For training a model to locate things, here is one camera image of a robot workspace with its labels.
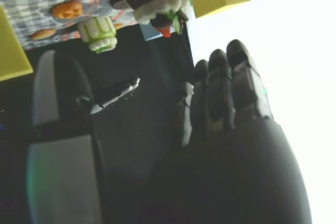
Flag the green white toy cupcake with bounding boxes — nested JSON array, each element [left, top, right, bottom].
[[77, 15, 118, 55]]

